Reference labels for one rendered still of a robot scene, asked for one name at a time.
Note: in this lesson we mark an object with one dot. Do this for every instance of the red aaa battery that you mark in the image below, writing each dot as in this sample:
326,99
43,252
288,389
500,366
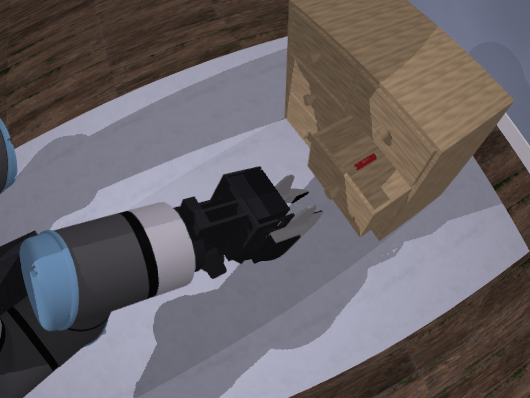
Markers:
365,161

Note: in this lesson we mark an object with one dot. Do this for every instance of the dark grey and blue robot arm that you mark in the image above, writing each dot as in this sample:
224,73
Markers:
77,274

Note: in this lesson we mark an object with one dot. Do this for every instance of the light brown wooden chest of drawers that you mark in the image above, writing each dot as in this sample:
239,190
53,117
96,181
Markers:
446,93

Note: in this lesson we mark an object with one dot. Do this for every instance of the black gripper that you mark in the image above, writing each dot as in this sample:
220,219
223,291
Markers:
253,203

